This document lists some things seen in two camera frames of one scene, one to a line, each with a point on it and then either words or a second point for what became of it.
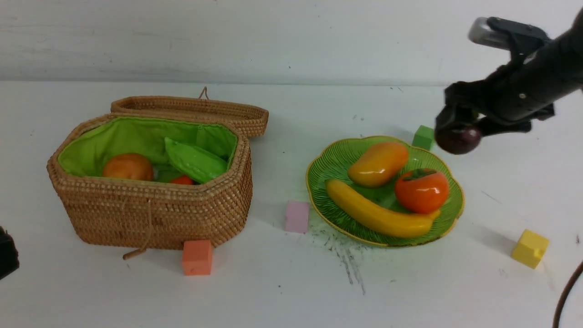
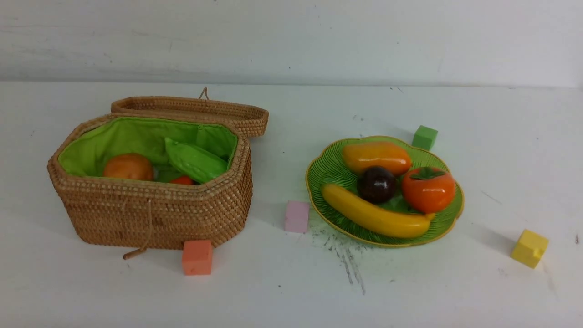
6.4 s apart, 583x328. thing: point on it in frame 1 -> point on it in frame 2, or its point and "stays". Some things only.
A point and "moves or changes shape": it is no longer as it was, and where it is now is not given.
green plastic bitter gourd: [199, 166] stays
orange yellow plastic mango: [376, 163] moves or changes shape
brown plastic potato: [128, 165] stays
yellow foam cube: [529, 249] stays
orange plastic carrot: [183, 180] stays
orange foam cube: [197, 257] stays
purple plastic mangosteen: [457, 140] -> [376, 184]
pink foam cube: [296, 217] stays
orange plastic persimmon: [423, 191] moves or changes shape
